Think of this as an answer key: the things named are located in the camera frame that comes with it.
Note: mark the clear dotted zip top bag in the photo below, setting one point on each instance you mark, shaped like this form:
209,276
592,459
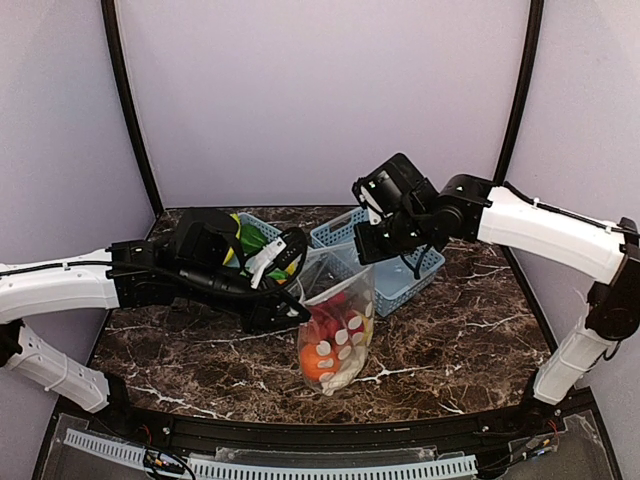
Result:
327,272

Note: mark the orange toy fruit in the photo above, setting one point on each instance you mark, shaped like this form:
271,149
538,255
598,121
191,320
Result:
309,363

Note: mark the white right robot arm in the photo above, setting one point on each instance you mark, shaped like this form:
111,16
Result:
406,212

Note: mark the black front table rail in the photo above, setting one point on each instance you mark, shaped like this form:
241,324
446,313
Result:
483,431

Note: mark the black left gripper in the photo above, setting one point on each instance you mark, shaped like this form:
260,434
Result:
273,310

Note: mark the white toy radish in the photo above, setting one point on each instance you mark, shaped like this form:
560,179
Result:
350,368

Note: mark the red toy strawberry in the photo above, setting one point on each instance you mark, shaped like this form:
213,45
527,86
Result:
337,318

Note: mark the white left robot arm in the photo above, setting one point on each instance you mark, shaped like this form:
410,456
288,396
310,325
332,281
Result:
203,261

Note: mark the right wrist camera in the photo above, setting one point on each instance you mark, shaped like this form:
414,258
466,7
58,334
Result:
373,196

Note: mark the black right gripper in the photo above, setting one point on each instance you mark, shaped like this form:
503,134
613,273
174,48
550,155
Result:
376,242

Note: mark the green toy pepper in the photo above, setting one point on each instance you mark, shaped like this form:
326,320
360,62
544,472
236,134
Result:
252,239

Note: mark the white slotted cable duct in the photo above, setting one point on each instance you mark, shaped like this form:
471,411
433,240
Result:
228,463

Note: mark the large blue perforated basket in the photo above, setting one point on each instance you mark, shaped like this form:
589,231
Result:
395,282

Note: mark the small blue perforated basket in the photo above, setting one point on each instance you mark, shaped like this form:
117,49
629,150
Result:
270,231

